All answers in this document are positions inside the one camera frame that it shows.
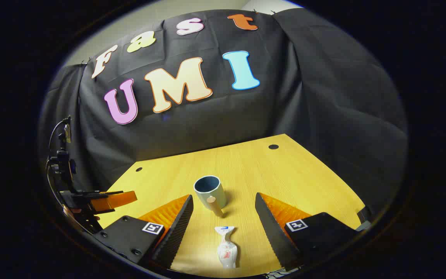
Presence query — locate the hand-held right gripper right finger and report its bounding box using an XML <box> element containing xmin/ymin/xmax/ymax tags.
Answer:
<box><xmin>255</xmin><ymin>192</ymin><xmax>363</xmax><ymax>271</ymax></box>

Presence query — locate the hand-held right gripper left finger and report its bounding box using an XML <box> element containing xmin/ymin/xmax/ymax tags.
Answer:
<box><xmin>93</xmin><ymin>194</ymin><xmax>194</xmax><ymax>271</ymax></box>

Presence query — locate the white toothpaste tube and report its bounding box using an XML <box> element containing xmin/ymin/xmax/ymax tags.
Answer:
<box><xmin>214</xmin><ymin>226</ymin><xmax>238</xmax><ymax>269</ymax></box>

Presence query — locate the light blue cup wooden handle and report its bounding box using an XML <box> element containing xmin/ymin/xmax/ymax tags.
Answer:
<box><xmin>193</xmin><ymin>175</ymin><xmax>227</xmax><ymax>217</ymax></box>

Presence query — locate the wooden desktop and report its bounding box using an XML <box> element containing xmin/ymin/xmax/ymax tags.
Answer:
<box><xmin>97</xmin><ymin>134</ymin><xmax>367</xmax><ymax>277</ymax></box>

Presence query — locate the black backdrop cloth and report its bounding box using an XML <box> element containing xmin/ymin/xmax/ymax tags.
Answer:
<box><xmin>39</xmin><ymin>8</ymin><xmax>408</xmax><ymax>217</ymax></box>

